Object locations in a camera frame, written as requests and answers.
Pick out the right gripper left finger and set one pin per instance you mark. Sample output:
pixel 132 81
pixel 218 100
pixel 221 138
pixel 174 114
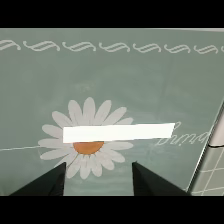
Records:
pixel 50 183

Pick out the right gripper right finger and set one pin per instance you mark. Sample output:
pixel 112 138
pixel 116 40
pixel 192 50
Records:
pixel 148 183

